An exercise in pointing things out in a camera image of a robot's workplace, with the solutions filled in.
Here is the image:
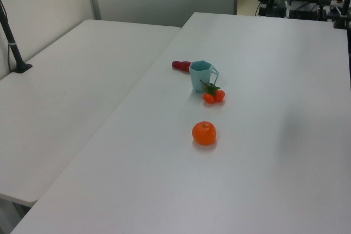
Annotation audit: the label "small oranges with green leaves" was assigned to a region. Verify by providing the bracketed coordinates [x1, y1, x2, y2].
[199, 79, 227, 105]

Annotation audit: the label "black camera pole with base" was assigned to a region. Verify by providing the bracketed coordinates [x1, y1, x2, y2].
[0, 0, 33, 74]

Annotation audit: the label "light blue angular mug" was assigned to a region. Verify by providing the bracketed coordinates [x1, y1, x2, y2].
[188, 60, 221, 94]

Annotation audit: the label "black office clutter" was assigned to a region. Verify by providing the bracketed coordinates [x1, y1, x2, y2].
[287, 0, 321, 20]

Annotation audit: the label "large orange fruit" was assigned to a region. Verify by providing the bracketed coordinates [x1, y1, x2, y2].
[191, 121, 217, 146]

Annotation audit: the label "black pole with table clamp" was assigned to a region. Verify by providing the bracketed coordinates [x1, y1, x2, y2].
[333, 0, 351, 29]

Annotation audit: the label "white side table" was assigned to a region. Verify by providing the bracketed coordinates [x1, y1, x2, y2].
[0, 19, 182, 207]

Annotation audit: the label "red chili pepper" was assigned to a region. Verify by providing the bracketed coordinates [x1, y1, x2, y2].
[172, 60, 192, 73]

